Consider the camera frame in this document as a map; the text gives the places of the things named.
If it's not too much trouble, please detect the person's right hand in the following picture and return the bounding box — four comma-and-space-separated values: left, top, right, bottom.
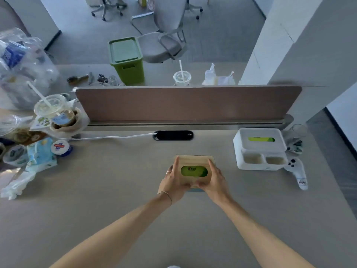
197, 159, 234, 206

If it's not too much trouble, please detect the person's left hand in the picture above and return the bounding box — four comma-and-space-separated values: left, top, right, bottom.
157, 157, 200, 205

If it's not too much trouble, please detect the wooden lid tissue box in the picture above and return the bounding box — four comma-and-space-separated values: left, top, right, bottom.
173, 155, 217, 192

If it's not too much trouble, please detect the person's right forearm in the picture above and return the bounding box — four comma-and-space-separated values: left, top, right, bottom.
215, 194, 316, 268

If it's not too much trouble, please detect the person's left forearm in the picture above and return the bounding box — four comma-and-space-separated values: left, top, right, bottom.
49, 192, 172, 268

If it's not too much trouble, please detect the white tissue organizer box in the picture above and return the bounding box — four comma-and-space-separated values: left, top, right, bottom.
233, 127, 288, 171

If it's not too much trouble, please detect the brown desk divider panel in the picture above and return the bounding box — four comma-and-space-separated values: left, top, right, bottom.
75, 85, 303, 122

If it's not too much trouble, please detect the white handheld controller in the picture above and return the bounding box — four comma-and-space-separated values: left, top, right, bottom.
284, 157, 309, 191

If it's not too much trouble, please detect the crumpled green white wrapper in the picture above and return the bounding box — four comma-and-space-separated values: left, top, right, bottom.
286, 136, 304, 154

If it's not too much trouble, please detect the brown paper bowl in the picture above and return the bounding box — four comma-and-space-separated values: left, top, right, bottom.
50, 107, 83, 138

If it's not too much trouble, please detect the pile of small desk clutter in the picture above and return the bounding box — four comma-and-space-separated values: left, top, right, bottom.
88, 72, 126, 87

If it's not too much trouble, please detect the green trash bin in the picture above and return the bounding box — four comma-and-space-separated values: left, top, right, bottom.
108, 37, 145, 86

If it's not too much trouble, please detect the blue label paper cup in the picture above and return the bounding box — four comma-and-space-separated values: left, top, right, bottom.
51, 108, 76, 128

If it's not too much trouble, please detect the blue wet wipe packet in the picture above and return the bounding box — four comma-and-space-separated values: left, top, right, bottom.
26, 137, 58, 172

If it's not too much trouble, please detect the grey office chair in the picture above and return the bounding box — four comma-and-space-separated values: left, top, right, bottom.
91, 0, 128, 21
131, 0, 189, 64
185, 0, 203, 20

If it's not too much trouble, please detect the wooden hair brush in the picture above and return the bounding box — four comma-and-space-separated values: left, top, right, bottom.
67, 75, 89, 84

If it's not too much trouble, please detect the clear lidded cup with straw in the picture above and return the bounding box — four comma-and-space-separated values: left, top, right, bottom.
27, 80, 67, 119

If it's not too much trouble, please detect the brown food tray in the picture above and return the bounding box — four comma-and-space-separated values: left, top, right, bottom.
8, 130, 48, 146

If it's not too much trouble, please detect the crumpled white plastic bag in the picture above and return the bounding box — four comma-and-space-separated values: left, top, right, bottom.
0, 167, 37, 200

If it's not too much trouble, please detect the white round food container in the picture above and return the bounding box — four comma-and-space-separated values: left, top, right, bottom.
2, 144, 28, 167

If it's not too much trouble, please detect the clear plastic packaging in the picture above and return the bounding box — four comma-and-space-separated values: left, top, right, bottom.
0, 114, 34, 137

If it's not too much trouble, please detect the large clear trash bag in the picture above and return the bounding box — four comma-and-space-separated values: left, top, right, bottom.
0, 27, 59, 110

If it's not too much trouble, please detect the thin wrist bracelet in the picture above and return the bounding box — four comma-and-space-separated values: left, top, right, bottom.
157, 191, 173, 206

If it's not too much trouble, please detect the black cable grommet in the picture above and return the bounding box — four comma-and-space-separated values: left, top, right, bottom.
152, 130, 194, 141

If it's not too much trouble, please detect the grey divider base rail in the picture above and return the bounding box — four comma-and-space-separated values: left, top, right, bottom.
83, 114, 294, 131

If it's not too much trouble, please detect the white cable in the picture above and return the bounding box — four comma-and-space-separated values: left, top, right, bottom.
70, 133, 157, 141

